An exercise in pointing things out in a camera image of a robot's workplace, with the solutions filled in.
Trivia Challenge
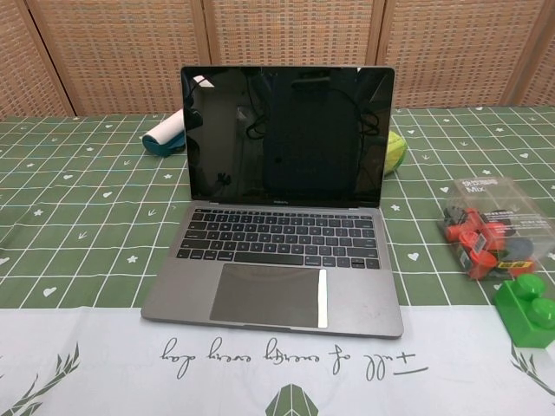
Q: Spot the open silver laptop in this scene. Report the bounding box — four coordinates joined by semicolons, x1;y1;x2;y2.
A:
140;65;405;341

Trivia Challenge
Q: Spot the woven rattan folding screen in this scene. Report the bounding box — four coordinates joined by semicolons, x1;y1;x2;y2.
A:
0;0;555;123

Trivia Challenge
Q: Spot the green ball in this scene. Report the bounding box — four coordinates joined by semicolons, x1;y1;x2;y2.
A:
385;129;407;176

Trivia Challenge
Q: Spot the white teal lint roller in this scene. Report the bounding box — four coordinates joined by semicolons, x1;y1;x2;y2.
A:
141;108;188;158

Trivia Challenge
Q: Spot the green checked tablecloth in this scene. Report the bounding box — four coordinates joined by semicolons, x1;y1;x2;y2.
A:
0;106;555;416

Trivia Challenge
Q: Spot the green toy building brick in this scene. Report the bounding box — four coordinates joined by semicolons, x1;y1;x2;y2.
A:
493;273;555;349

